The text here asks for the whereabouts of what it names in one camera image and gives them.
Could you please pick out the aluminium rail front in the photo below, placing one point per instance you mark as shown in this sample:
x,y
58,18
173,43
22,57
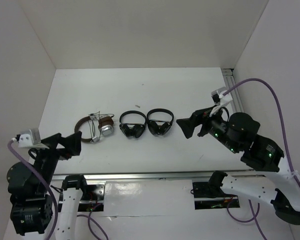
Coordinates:
x,y
156,175

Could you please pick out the aluminium rail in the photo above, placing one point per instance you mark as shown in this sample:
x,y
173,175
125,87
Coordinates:
x,y
229,83
156,175

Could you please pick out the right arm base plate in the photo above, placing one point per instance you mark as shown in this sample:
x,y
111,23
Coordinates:
x,y
205,198

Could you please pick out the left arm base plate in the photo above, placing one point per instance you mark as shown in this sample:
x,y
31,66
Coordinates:
x,y
92,198

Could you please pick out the black headphones right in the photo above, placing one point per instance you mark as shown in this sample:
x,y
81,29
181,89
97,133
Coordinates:
x,y
159,127

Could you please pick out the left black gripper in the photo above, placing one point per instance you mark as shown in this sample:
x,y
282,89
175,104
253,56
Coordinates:
x,y
73,144

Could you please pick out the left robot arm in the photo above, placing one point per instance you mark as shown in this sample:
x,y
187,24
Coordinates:
x,y
34,206

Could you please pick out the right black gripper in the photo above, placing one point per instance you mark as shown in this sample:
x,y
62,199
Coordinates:
x,y
186,124

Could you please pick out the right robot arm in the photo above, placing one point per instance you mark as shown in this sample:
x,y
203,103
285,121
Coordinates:
x,y
239,134

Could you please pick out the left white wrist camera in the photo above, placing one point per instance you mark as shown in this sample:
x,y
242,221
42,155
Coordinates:
x,y
30,139

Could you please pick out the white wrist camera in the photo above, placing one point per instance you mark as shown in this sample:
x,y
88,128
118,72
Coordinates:
x,y
30,139
221,98

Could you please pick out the aluminium rail right side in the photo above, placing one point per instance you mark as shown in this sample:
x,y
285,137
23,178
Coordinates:
x,y
229,83

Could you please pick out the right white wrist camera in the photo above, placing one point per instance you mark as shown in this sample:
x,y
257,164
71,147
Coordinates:
x,y
221,98

